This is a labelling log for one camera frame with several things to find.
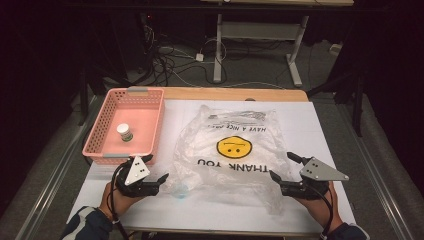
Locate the wooden table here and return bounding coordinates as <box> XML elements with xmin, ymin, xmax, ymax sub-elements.
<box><xmin>125</xmin><ymin>86</ymin><xmax>310</xmax><ymax>103</ymax></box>

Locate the clear plastic bag yellow face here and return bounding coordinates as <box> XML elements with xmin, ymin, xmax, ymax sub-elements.
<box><xmin>168</xmin><ymin>104</ymin><xmax>296</xmax><ymax>216</ymax></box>

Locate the pink plastic basket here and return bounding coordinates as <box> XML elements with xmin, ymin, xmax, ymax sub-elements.
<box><xmin>81</xmin><ymin>86</ymin><xmax>166</xmax><ymax>167</ymax></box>

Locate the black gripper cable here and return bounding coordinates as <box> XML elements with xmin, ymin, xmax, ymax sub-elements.
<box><xmin>308</xmin><ymin>184</ymin><xmax>335</xmax><ymax>240</ymax></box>
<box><xmin>109</xmin><ymin>163</ymin><xmax>130</xmax><ymax>240</ymax></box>

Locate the small white bottle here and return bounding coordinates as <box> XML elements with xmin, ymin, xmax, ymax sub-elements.
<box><xmin>116</xmin><ymin>122</ymin><xmax>135</xmax><ymax>143</ymax></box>

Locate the person's right hand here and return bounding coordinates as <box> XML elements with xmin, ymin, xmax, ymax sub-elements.
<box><xmin>294</xmin><ymin>181</ymin><xmax>344</xmax><ymax>233</ymax></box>

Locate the tangle of floor cables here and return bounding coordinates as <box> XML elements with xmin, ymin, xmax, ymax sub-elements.
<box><xmin>141</xmin><ymin>13</ymin><xmax>229</xmax><ymax>88</ymax></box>

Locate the person's left hand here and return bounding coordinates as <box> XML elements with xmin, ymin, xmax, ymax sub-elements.
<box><xmin>99</xmin><ymin>181</ymin><xmax>145</xmax><ymax>222</ymax></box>

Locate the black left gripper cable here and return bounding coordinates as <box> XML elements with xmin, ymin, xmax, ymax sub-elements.
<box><xmin>109</xmin><ymin>163</ymin><xmax>130</xmax><ymax>240</ymax></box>

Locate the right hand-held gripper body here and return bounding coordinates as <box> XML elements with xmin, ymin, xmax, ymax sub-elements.
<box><xmin>280</xmin><ymin>156</ymin><xmax>350</xmax><ymax>201</ymax></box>

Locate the white table mat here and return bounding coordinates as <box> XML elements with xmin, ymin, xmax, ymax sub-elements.
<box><xmin>67</xmin><ymin>99</ymin><xmax>357</xmax><ymax>235</ymax></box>

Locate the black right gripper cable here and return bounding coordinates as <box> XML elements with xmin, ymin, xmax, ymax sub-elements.
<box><xmin>308</xmin><ymin>184</ymin><xmax>335</xmax><ymax>240</ymax></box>

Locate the desk with white legs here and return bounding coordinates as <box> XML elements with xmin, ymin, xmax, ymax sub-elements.
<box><xmin>199</xmin><ymin>0</ymin><xmax>355</xmax><ymax>88</ymax></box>

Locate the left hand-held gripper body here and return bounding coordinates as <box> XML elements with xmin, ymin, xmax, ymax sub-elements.
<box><xmin>114</xmin><ymin>154</ymin><xmax>161</xmax><ymax>198</ymax></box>

